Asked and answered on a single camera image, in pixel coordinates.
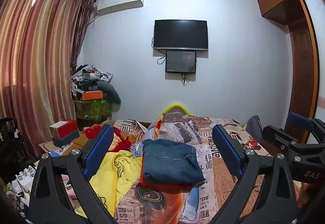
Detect blue denim jeans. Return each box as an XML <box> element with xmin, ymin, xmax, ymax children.
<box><xmin>142</xmin><ymin>139</ymin><xmax>205</xmax><ymax>185</ymax></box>

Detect dark grey box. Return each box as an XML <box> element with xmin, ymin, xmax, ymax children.
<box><xmin>52</xmin><ymin>129</ymin><xmax>80</xmax><ymax>148</ymax></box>

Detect newspaper print bed sheet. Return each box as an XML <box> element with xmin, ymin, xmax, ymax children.
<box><xmin>101</xmin><ymin>111</ymin><xmax>303</xmax><ymax>224</ymax></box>

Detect yellow garment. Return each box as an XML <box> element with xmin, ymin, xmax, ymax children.
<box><xmin>90</xmin><ymin>150</ymin><xmax>142</xmax><ymax>215</ymax></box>

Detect red and white box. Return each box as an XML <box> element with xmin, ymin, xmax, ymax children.
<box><xmin>49</xmin><ymin>119</ymin><xmax>78</xmax><ymax>138</ymax></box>

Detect red folded garment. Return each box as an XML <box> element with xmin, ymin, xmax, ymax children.
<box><xmin>140</xmin><ymin>158</ymin><xmax>196</xmax><ymax>194</ymax></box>

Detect red plush toy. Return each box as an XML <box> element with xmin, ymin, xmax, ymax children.
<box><xmin>84</xmin><ymin>125</ymin><xmax>132</xmax><ymax>153</ymax></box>

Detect green patterned covered cabinet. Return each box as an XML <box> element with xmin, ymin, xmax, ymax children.
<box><xmin>74</xmin><ymin>99</ymin><xmax>112</xmax><ymax>129</ymax></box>

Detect orange box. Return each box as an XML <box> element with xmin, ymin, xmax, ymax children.
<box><xmin>76</xmin><ymin>90</ymin><xmax>104</xmax><ymax>101</ymax></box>

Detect brown wooden wardrobe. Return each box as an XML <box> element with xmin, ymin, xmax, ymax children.
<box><xmin>257</xmin><ymin>0</ymin><xmax>320</xmax><ymax>118</ymax></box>

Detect striped brown curtain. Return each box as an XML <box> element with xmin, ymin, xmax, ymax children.
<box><xmin>1</xmin><ymin>0</ymin><xmax>94</xmax><ymax>157</ymax></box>

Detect white air conditioner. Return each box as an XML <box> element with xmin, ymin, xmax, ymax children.
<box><xmin>95</xmin><ymin>0</ymin><xmax>144</xmax><ymax>16</ymax></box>

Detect small black wall monitor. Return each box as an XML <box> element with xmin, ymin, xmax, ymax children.
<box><xmin>165</xmin><ymin>50</ymin><xmax>197</xmax><ymax>74</ymax></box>

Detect black wall television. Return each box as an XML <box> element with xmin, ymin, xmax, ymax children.
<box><xmin>153</xmin><ymin>19</ymin><xmax>208</xmax><ymax>51</ymax></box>

